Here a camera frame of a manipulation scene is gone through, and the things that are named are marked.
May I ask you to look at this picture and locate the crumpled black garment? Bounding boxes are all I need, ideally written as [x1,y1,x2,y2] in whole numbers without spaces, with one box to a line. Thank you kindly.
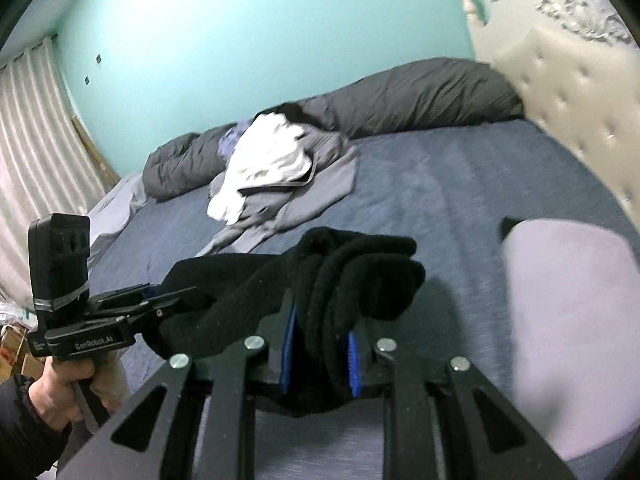
[270,101,308,126]

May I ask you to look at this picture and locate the blue lilac garment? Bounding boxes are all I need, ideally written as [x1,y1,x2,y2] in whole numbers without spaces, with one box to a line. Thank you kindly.
[220,120,251,158]

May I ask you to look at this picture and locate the person's left forearm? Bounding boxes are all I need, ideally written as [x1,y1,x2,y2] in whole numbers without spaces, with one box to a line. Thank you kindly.
[0,372,71,480]

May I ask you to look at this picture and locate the cream tufted headboard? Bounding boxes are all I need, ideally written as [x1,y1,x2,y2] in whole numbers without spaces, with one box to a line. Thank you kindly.
[455,0,640,221]

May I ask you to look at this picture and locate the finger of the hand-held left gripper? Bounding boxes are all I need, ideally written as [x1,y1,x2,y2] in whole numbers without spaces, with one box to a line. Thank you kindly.
[95,284,152,306]
[130,287,218,333]

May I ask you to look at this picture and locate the cardboard box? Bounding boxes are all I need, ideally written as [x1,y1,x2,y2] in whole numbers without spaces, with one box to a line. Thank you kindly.
[0,322,43,376]

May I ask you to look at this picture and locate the grey sweatshirt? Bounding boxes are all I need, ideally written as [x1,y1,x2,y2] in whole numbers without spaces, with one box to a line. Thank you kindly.
[197,125,361,256]

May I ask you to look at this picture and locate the wooden frame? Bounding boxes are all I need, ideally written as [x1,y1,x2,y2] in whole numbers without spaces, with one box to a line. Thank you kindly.
[71,115,121,186]

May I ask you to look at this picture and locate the person's left hand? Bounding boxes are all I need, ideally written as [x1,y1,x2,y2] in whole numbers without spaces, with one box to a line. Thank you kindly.
[27,357,126,431]

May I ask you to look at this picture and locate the bed with blue sheet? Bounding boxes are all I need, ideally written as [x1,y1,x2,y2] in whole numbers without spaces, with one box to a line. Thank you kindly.
[87,117,640,480]

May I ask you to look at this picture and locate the black drawstring pants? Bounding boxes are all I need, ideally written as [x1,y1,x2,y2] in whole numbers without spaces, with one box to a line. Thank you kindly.
[142,226,427,418]

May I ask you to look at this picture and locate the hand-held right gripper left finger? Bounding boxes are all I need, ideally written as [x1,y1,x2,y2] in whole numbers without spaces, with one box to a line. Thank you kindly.
[55,287,298,480]

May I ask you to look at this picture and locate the striped beige curtain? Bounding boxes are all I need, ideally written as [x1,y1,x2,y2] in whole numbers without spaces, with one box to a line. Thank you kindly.
[0,35,121,306]

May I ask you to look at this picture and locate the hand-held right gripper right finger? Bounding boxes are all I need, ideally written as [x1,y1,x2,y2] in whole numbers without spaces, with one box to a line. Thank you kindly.
[347,320,576,480]

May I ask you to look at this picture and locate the dark grey duvet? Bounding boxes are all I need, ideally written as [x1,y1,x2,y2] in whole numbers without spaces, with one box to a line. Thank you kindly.
[141,57,523,203]

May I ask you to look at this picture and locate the light lilac blanket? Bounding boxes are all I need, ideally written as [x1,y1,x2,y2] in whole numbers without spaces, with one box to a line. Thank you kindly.
[87,172,148,261]

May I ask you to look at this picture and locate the white t-shirt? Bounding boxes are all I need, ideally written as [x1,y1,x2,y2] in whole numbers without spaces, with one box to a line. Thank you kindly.
[206,112,312,225]

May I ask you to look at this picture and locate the folded lilac garment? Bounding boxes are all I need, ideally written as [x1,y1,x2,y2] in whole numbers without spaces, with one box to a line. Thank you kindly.
[502,217,640,461]

